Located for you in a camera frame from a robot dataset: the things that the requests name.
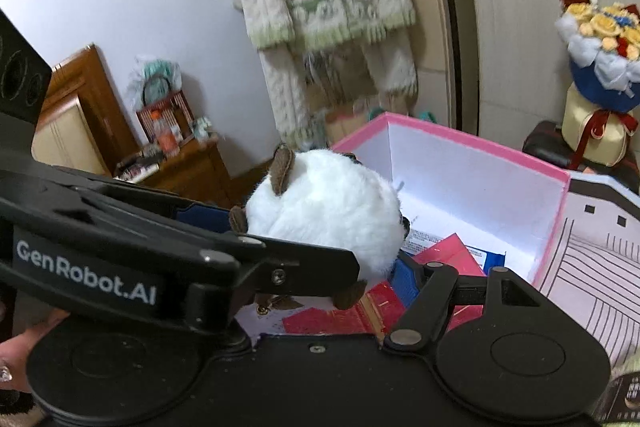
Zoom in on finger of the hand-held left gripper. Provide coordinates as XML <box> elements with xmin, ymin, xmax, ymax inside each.
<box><xmin>50</xmin><ymin>167</ymin><xmax>267</xmax><ymax>265</ymax></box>
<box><xmin>235</xmin><ymin>234</ymin><xmax>362</xmax><ymax>304</ymax></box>

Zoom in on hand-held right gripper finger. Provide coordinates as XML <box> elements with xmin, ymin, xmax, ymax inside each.
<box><xmin>381</xmin><ymin>254</ymin><xmax>556</xmax><ymax>352</ymax></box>

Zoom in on pink red booklet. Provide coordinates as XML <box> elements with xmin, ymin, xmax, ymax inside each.
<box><xmin>282</xmin><ymin>233</ymin><xmax>488</xmax><ymax>335</ymax></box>

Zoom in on white plush toy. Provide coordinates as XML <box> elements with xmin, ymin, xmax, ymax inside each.
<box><xmin>229</xmin><ymin>144</ymin><xmax>411</xmax><ymax>310</ymax></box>

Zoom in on pink cardboard box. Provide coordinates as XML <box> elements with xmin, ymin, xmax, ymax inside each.
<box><xmin>332</xmin><ymin>111</ymin><xmax>572</xmax><ymax>333</ymax></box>

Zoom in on person's left hand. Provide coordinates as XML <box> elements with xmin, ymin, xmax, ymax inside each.
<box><xmin>0</xmin><ymin>311</ymin><xmax>72</xmax><ymax>392</ymax></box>

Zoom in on assorted small cosmetics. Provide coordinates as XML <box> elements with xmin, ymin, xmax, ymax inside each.
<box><xmin>114</xmin><ymin>146</ymin><xmax>161</xmax><ymax>182</ymax></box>

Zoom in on orange drink bottle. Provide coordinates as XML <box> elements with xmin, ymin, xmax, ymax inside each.
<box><xmin>150</xmin><ymin>109</ymin><xmax>181</xmax><ymax>158</ymax></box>

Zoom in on small teal figurine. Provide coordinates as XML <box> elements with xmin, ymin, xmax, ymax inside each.
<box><xmin>192</xmin><ymin>117</ymin><xmax>218</xmax><ymax>142</ymax></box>

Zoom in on woven handbag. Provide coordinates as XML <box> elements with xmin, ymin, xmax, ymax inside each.
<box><xmin>135</xmin><ymin>74</ymin><xmax>196</xmax><ymax>145</ymax></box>

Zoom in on cream fluffy pajama pants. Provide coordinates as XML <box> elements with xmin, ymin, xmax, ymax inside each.
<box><xmin>257</xmin><ymin>24</ymin><xmax>420</xmax><ymax>148</ymax></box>

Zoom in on wooden side cabinet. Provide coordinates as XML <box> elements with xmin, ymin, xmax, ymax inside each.
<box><xmin>30</xmin><ymin>44</ymin><xmax>141</xmax><ymax>178</ymax></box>

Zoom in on brown paper bag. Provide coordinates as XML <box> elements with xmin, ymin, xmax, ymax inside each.
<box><xmin>324</xmin><ymin>104</ymin><xmax>381</xmax><ymax>142</ymax></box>

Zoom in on dark stool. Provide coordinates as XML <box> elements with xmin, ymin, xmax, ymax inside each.
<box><xmin>522</xmin><ymin>121</ymin><xmax>640</xmax><ymax>195</ymax></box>

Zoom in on cream gift box red ribbon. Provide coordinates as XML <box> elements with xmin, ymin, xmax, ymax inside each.
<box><xmin>561</xmin><ymin>82</ymin><xmax>640</xmax><ymax>168</ymax></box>

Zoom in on black gold round packet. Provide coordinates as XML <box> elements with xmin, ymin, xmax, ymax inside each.
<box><xmin>600</xmin><ymin>372</ymin><xmax>640</xmax><ymax>427</ymax></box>

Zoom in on beige tall cabinet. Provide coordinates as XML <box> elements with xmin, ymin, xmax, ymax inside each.
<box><xmin>390</xmin><ymin>0</ymin><xmax>458</xmax><ymax>130</ymax></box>

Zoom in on flower bouquet blue wrap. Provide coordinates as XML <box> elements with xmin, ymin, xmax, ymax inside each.
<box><xmin>554</xmin><ymin>0</ymin><xmax>640</xmax><ymax>112</ymax></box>

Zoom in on white wardrobe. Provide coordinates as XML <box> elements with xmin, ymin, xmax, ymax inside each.
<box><xmin>457</xmin><ymin>0</ymin><xmax>640</xmax><ymax>152</ymax></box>

